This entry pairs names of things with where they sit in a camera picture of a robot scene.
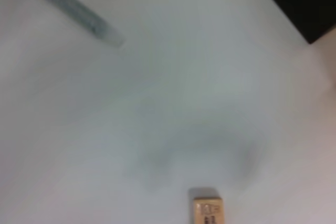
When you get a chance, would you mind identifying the small tan eraser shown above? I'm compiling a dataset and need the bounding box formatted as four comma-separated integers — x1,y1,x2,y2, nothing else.
188,187,226,224

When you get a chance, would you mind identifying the grey marker pen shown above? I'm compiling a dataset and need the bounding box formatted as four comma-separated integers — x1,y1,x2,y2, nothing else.
14,0,127,49

